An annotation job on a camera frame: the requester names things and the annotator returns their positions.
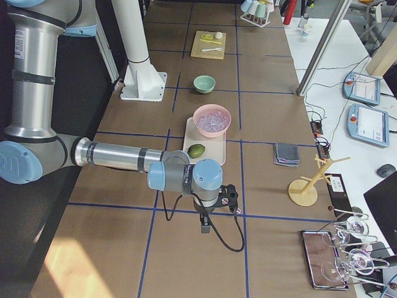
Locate white plastic spoon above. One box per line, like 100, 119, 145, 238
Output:
201, 47, 224, 52

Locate clear ice cubes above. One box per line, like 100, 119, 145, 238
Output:
197, 111, 229, 132

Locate red bottle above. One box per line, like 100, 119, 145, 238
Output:
283, 0, 298, 25

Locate pink bowl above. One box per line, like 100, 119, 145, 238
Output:
193, 104, 231, 138

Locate green bowl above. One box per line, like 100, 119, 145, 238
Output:
193, 75, 216, 94

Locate upper teach pendant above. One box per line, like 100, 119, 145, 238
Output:
342, 71, 380, 106

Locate black metal tray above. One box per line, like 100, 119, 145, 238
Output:
300, 230, 349, 291

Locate pastel cups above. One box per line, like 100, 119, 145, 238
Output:
241, 0, 274, 18

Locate black laptop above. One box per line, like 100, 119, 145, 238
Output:
364, 174, 396, 247

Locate lower teach pendant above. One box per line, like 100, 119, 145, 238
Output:
347, 104, 390, 148

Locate black computer mouse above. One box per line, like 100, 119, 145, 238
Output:
376, 163, 396, 178

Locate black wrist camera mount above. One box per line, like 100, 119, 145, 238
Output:
215, 184, 239, 214

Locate white cup rack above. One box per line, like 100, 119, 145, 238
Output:
240, 14, 271, 28

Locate white paper cup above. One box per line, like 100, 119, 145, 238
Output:
301, 24, 313, 38

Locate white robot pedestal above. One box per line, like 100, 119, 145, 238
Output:
112, 0, 167, 102

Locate green lime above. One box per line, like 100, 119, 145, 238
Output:
187, 143, 206, 159

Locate grey folded cloth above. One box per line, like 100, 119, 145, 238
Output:
274, 143, 300, 167

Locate aluminium frame post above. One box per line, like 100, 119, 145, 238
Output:
297, 0, 352, 96

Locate yellow plastic knife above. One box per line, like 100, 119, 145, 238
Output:
199, 38, 222, 45

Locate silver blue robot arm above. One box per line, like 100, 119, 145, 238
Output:
1, 1, 223, 232

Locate wooden cutting board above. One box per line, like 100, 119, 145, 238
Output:
190, 31, 226, 60

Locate wooden mug tree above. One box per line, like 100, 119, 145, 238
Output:
288, 154, 350, 207

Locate wine glass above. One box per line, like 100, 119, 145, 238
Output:
321, 248, 375, 282
334, 216, 369, 246

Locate beige tray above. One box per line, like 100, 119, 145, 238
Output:
183, 117, 226, 166

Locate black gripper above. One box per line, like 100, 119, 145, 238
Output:
194, 199, 215, 233

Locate black power strip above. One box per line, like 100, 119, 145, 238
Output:
310, 120, 331, 160

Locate upper wine glass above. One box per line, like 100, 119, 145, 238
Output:
334, 216, 369, 246

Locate teach pendant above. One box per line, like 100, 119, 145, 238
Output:
347, 104, 390, 148
342, 71, 380, 106

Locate lower wine glass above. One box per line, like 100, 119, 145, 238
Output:
321, 248, 375, 282

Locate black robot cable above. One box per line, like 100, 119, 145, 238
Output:
157, 187, 246, 252

